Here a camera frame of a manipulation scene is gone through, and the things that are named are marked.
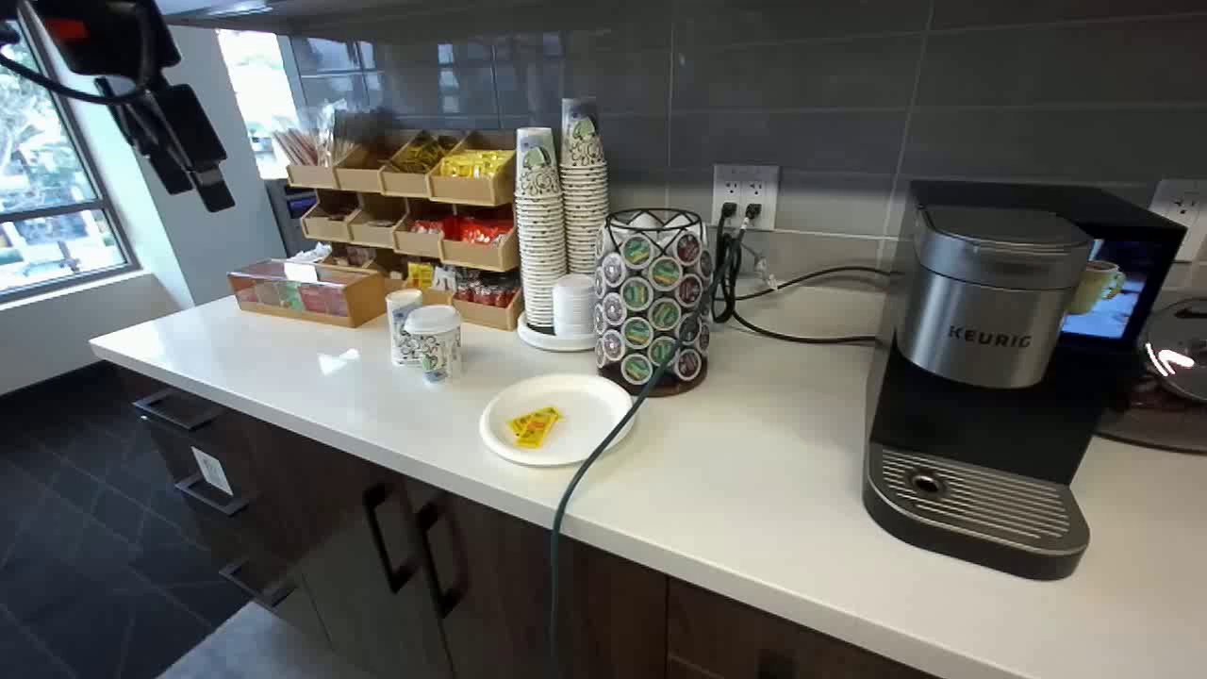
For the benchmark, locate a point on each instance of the white round plate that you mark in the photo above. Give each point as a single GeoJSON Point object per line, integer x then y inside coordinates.
{"type": "Point", "coordinates": [589, 412]}

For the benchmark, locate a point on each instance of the Keurig coffee machine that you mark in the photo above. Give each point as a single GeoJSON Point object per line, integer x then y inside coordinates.
{"type": "Point", "coordinates": [1011, 319]}

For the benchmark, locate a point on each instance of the patterned paper cup without lid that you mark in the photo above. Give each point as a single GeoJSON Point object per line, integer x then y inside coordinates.
{"type": "Point", "coordinates": [398, 305]}

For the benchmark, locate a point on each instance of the black cabinet handle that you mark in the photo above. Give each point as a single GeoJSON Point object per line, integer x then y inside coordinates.
{"type": "Point", "coordinates": [442, 556]}
{"type": "Point", "coordinates": [388, 525]}

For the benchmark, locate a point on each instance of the patterned cup with white lid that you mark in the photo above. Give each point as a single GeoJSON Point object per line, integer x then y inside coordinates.
{"type": "Point", "coordinates": [435, 341]}

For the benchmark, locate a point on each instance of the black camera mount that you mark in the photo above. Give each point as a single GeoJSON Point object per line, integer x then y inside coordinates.
{"type": "Point", "coordinates": [127, 49]}

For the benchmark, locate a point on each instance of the wooden tea bag box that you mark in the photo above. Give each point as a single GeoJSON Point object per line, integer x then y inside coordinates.
{"type": "Point", "coordinates": [335, 297]}

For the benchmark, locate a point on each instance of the black cabinet handle left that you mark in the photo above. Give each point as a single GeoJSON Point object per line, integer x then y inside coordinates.
{"type": "Point", "coordinates": [388, 525]}

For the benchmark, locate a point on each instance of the K-cup pod carousel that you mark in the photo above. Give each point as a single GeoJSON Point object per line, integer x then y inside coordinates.
{"type": "Point", "coordinates": [652, 305]}

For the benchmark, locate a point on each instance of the wooden condiment organizer rack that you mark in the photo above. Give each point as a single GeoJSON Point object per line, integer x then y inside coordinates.
{"type": "Point", "coordinates": [414, 209]}

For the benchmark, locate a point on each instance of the yellow packet on plate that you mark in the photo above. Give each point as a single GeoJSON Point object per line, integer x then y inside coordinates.
{"type": "Point", "coordinates": [531, 432]}

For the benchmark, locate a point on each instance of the tall stack of paper cups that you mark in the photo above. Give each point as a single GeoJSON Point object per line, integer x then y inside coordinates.
{"type": "Point", "coordinates": [537, 209]}

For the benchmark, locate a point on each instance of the wall power outlet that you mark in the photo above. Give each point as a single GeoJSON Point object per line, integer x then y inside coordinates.
{"type": "Point", "coordinates": [748, 186]}

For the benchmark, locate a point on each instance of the stack of white lids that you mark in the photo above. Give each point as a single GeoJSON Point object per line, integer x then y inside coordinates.
{"type": "Point", "coordinates": [575, 298]}

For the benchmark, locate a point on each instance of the black cabinet handle right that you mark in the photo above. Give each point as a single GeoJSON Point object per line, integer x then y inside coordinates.
{"type": "Point", "coordinates": [442, 556]}

